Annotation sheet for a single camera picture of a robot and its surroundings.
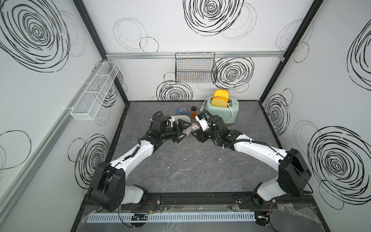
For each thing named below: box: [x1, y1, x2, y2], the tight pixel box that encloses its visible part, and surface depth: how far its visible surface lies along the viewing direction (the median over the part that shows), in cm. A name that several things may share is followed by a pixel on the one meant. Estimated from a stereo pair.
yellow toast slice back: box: [213, 88, 229, 100], surface depth 98 cm
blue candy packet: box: [176, 107, 192, 115], surface depth 114 cm
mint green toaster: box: [205, 97, 240, 125], surface depth 98 cm
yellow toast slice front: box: [211, 96, 229, 108], surface depth 96 cm
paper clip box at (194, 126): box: [191, 122, 201, 131], surface depth 81 cm
